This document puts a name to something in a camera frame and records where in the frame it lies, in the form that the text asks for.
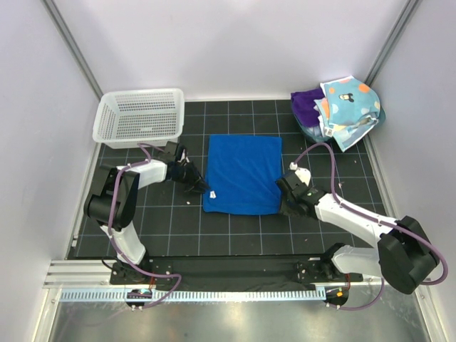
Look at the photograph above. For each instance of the white slotted cable duct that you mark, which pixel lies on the white slotted cable duct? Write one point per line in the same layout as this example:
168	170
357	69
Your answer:
132	295

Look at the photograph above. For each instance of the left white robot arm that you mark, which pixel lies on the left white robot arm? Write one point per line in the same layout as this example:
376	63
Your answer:
113	195

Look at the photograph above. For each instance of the blue microfiber towel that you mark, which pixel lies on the blue microfiber towel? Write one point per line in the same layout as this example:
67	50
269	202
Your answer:
242	171

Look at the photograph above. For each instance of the light blue cartoon towel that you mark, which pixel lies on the light blue cartoon towel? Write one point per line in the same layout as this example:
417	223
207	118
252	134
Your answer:
348	111

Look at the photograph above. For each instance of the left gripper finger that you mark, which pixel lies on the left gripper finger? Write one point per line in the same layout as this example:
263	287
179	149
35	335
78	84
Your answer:
197	178
195	188

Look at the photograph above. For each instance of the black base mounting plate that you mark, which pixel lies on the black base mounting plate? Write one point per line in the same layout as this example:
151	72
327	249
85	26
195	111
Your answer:
234	273

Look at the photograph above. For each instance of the blue towel container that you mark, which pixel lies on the blue towel container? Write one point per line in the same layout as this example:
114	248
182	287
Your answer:
314	134

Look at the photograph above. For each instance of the purple towel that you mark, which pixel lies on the purple towel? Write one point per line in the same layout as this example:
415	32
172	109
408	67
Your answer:
302	105

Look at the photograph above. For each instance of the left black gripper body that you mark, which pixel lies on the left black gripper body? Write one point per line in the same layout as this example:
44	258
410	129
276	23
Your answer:
185	174

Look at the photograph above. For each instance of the white perforated plastic basket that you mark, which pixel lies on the white perforated plastic basket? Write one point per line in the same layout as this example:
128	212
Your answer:
126	118

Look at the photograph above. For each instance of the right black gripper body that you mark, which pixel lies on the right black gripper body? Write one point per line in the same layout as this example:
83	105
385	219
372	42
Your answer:
286	204

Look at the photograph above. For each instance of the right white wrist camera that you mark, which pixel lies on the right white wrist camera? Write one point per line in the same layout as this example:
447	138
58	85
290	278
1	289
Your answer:
303	174

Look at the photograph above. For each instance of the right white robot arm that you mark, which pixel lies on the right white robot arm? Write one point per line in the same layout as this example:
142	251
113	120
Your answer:
399	250

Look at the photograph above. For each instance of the black grid mat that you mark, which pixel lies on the black grid mat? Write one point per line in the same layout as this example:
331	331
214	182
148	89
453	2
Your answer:
171	222

